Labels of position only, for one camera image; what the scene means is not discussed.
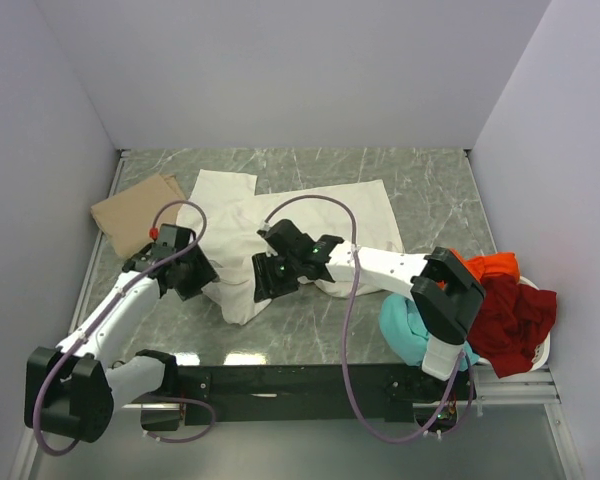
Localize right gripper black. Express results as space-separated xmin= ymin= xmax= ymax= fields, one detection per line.
xmin=253 ymin=250 xmax=303 ymax=303

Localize cream white t shirt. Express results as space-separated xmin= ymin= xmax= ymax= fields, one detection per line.
xmin=176 ymin=170 xmax=404 ymax=325

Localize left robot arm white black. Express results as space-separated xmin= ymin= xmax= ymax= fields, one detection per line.
xmin=24 ymin=224 xmax=217 ymax=443

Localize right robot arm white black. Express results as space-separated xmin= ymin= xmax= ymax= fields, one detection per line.
xmin=252 ymin=219 xmax=486 ymax=399

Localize folded tan t shirt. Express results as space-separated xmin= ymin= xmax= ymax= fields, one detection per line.
xmin=90 ymin=174 xmax=186 ymax=259

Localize teal t shirt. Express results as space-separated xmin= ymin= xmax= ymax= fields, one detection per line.
xmin=379 ymin=294 xmax=479 ymax=380

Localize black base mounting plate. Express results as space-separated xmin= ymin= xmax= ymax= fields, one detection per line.
xmin=139 ymin=364 xmax=476 ymax=431

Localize orange t shirt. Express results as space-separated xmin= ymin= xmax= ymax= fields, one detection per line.
xmin=451 ymin=249 xmax=520 ymax=288

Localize dark red t shirt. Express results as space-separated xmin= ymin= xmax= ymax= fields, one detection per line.
xmin=468 ymin=275 xmax=557 ymax=378

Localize white perforated laundry basket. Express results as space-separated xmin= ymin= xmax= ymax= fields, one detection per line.
xmin=469 ymin=277 xmax=554 ymax=371

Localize aluminium frame rail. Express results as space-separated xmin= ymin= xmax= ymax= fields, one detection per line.
xmin=9 ymin=149 xmax=586 ymax=480

